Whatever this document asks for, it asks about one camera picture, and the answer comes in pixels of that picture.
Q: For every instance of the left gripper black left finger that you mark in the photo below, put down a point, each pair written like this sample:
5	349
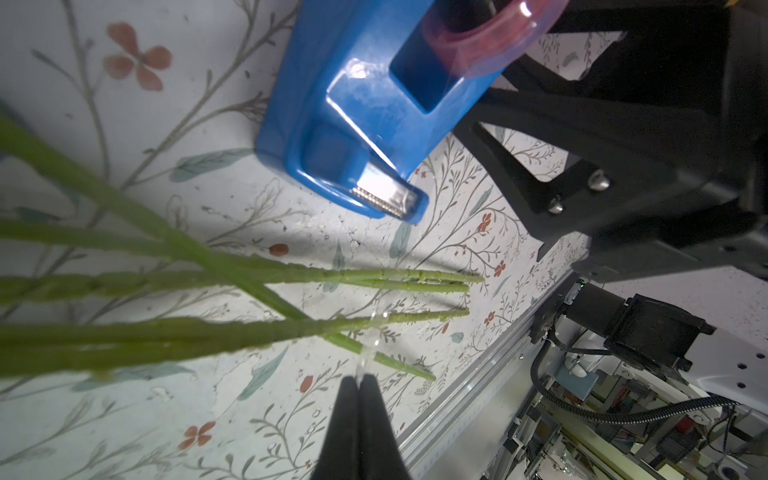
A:
339	456

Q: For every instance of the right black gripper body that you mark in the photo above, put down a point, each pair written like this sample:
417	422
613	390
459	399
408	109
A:
658	154

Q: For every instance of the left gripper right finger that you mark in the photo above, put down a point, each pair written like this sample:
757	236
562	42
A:
379	456

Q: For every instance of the pink rose bouquet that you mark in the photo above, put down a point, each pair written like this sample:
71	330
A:
36	349

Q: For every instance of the blue tape dispenser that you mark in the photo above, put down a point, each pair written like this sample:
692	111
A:
367	89

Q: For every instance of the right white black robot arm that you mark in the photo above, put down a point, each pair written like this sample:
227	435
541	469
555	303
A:
671	343

